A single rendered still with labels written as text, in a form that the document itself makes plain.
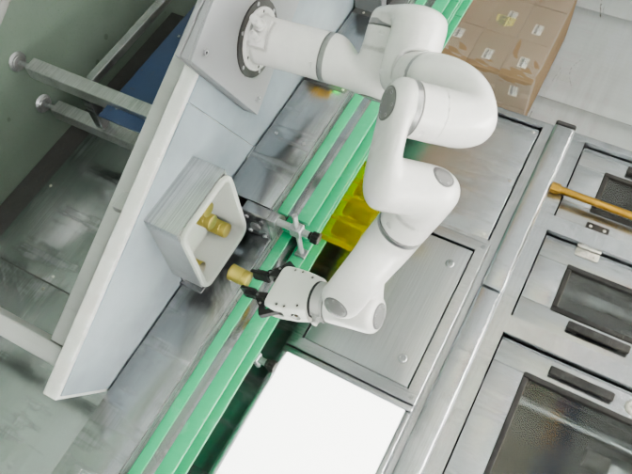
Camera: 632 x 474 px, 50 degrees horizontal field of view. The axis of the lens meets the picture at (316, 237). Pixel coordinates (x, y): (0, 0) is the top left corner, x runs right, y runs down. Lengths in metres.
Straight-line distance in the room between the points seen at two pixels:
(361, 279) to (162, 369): 0.55
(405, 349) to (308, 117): 0.60
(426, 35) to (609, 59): 5.56
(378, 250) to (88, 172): 1.19
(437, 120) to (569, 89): 5.37
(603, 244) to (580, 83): 4.60
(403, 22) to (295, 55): 0.24
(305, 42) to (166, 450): 0.85
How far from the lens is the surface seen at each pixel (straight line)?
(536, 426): 1.67
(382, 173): 0.97
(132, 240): 1.33
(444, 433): 1.61
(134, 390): 1.49
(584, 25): 6.94
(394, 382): 1.60
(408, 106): 0.97
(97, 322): 1.36
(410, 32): 1.17
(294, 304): 1.30
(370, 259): 1.10
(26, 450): 1.78
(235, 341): 1.49
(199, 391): 1.47
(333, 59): 1.29
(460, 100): 1.02
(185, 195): 1.34
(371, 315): 1.23
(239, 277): 1.39
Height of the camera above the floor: 1.43
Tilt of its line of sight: 17 degrees down
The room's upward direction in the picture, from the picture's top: 113 degrees clockwise
